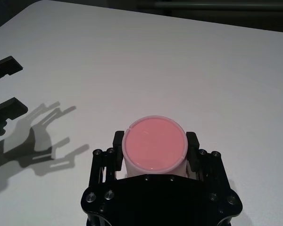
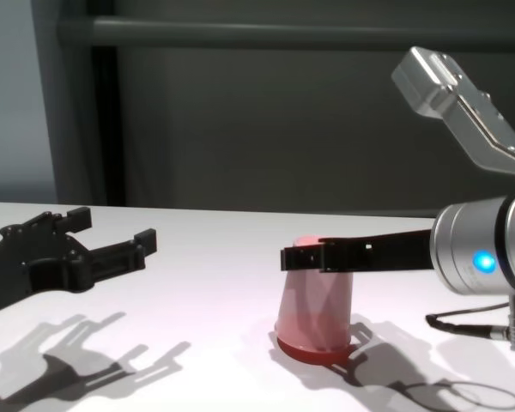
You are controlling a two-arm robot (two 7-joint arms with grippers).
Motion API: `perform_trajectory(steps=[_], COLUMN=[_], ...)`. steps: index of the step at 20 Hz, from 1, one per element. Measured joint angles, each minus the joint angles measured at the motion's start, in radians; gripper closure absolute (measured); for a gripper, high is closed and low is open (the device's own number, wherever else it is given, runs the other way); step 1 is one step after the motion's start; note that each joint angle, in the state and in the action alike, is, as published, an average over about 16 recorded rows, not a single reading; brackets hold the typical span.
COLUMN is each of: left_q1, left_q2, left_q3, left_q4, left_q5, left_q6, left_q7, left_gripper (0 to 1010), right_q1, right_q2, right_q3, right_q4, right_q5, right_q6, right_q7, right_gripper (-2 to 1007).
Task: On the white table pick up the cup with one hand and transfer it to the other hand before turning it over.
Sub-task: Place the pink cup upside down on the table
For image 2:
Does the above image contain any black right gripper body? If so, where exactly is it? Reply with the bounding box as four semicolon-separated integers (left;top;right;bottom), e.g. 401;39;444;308
318;228;433;276

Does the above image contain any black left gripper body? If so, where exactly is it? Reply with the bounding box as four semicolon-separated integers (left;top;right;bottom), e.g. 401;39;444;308
0;214;98;321

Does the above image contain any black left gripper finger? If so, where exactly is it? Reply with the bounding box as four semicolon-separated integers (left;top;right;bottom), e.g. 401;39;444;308
53;207;92;238
85;229;159;287

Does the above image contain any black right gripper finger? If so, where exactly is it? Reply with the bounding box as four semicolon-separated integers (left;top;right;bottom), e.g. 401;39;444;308
279;242;328;274

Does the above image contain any pink plastic cup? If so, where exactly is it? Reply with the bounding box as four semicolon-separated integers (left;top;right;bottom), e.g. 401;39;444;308
274;234;354;366

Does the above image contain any dark vertical frame post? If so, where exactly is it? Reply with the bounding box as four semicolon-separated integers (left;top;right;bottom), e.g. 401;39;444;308
90;42;126;206

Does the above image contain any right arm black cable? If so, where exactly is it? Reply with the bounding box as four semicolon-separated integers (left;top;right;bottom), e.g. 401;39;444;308
425;294;515;353

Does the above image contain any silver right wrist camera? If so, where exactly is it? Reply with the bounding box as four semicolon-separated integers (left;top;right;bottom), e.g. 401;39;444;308
391;45;515;203

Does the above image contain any thick grey horizontal rail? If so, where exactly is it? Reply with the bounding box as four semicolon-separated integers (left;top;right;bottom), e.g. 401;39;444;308
58;15;515;46

